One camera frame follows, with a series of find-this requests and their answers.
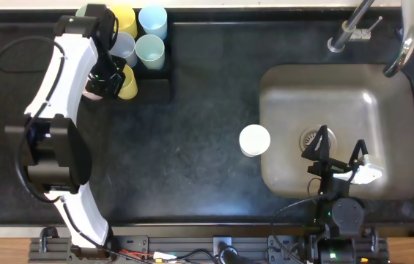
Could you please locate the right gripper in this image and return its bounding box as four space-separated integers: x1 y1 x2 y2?
300 124 369 180

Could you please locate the yellow cup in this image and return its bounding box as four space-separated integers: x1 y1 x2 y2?
117 64 138 100
110 4 138 40

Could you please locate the steel sink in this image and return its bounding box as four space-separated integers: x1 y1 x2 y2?
259 64 414 201

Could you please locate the white cup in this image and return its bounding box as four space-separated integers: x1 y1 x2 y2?
238 123 272 158

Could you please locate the steel tap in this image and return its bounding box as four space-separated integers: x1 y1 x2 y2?
326 0 414 78

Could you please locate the black tray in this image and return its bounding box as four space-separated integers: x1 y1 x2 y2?
75 10 174 104

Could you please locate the blue cup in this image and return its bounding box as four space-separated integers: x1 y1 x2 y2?
138 4 169 40

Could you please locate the grey cup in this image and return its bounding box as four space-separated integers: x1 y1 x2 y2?
108 32 138 68

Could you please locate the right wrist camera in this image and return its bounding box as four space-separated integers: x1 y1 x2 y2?
333 153 385 186

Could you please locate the mounting rail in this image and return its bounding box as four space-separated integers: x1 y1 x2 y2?
29 226 391 264

